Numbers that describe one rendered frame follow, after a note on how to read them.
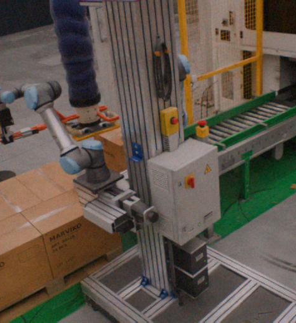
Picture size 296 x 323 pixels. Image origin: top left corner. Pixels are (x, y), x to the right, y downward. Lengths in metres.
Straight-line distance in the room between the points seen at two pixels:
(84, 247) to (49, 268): 0.30
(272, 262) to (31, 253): 1.77
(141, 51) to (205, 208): 0.93
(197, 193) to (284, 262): 1.34
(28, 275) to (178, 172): 1.50
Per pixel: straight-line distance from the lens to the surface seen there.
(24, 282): 3.31
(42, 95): 2.52
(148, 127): 2.32
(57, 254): 3.32
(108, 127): 3.21
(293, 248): 3.70
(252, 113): 4.71
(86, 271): 3.60
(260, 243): 3.74
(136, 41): 2.20
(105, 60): 4.40
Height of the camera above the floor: 2.29
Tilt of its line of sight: 27 degrees down
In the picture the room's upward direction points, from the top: 7 degrees counter-clockwise
